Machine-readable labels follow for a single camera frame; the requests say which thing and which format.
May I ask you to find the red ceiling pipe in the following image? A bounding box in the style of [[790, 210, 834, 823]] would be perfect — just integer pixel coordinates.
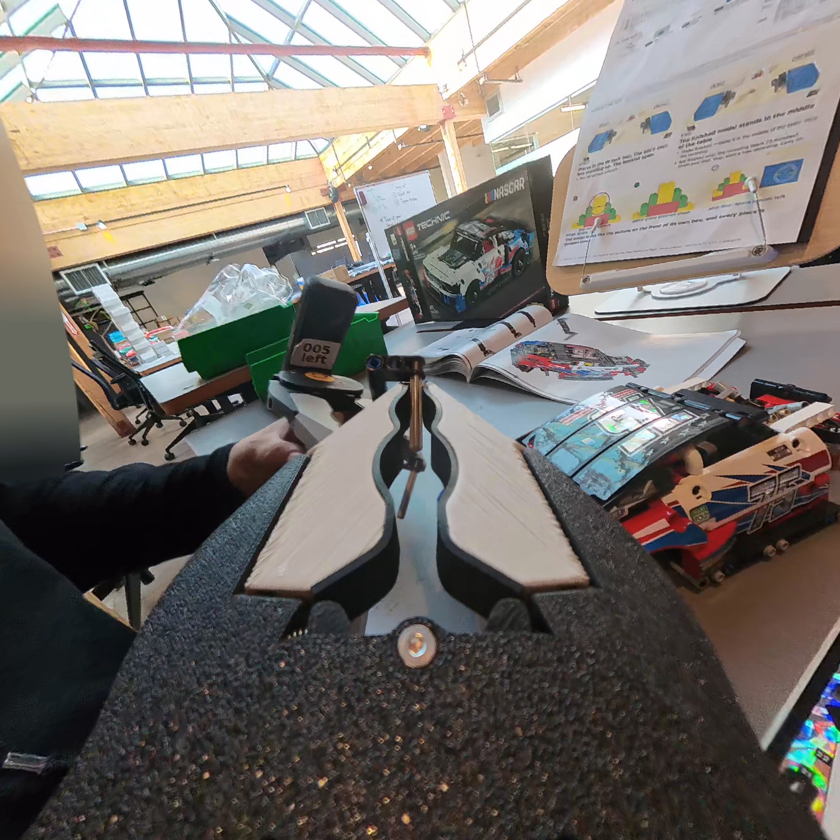
[[0, 36, 413, 61]]

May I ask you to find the silver air duct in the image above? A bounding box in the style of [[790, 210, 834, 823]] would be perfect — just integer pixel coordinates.
[[56, 226, 332, 290]]

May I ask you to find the black toy car set box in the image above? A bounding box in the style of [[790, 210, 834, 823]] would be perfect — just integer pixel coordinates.
[[384, 154, 559, 327]]

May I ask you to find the black toy brick beam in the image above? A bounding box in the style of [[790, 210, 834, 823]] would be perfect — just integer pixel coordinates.
[[366, 354, 427, 400]]

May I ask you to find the whiteboard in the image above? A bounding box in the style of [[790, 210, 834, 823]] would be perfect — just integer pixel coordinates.
[[354, 169, 438, 263]]

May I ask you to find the large green plastic bin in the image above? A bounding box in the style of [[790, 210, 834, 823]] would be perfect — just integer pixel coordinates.
[[177, 301, 299, 382]]

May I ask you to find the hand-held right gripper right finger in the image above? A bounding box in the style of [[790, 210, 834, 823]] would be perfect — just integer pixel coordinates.
[[422, 382, 592, 619]]

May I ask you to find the red white blue toy car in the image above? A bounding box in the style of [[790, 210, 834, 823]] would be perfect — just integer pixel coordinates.
[[517, 377, 840, 588]]

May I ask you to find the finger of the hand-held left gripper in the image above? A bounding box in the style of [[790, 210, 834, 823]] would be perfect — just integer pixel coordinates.
[[289, 403, 345, 452]]

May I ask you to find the holographic sticker sheet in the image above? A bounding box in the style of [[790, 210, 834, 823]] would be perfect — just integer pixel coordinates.
[[780, 669, 840, 824]]

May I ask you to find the stack of white boxes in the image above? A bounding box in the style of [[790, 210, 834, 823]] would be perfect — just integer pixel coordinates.
[[91, 282, 166, 368]]

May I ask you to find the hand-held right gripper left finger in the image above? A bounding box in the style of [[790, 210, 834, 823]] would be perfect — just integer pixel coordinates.
[[243, 385, 409, 618]]

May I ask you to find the wooden document stand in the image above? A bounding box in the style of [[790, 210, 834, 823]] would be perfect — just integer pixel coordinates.
[[546, 0, 840, 298]]

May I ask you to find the instruction booklet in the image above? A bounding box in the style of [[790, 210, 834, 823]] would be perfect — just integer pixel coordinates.
[[420, 305, 749, 404]]

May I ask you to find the black office chair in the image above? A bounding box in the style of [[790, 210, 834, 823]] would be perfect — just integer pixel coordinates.
[[71, 338, 198, 462]]

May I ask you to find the person's left forearm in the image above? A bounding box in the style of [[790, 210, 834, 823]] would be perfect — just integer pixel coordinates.
[[0, 443, 249, 592]]

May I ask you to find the clear plastic bag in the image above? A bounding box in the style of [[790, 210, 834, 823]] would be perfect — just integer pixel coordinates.
[[176, 262, 294, 332]]

